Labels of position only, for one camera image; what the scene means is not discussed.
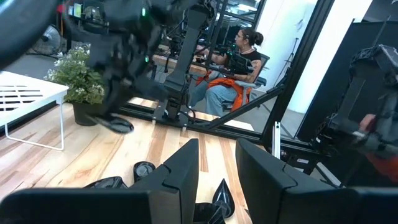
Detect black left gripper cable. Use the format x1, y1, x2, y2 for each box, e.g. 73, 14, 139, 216
0, 0, 60, 70

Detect wooden desk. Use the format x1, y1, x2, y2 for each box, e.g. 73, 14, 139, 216
152, 54, 208, 77

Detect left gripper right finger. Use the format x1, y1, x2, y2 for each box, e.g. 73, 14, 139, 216
235, 138, 354, 224

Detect person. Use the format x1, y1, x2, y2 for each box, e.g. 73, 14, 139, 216
354, 130, 398, 185
189, 27, 265, 118

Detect white wire rack shelf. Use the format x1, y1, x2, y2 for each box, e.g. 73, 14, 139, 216
0, 70, 70, 152

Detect orange jacket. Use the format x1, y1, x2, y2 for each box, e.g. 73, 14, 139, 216
195, 70, 253, 113

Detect person's hand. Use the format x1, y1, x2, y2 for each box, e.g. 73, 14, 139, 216
359, 113, 377, 133

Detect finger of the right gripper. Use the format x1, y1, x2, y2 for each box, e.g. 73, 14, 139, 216
102, 79, 133, 117

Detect black aluminium table frame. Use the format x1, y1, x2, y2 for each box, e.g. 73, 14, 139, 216
119, 0, 343, 187

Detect black leaf-shaped mini plate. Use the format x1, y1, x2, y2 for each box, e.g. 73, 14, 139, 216
192, 202, 229, 224
83, 175, 129, 190
133, 161, 156, 183

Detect green potted plant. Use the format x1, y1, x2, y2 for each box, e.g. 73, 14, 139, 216
43, 43, 106, 127

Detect grey office chair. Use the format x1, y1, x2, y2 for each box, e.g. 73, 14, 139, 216
221, 52, 271, 113

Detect white corner bracket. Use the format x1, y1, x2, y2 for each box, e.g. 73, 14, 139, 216
272, 121, 281, 159

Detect grey floor fan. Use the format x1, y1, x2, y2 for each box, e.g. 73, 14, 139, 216
30, 24, 63, 57

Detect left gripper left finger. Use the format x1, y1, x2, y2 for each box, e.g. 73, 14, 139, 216
129, 138, 200, 224

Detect black partition panel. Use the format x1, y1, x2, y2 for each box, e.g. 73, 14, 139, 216
297, 20, 398, 144

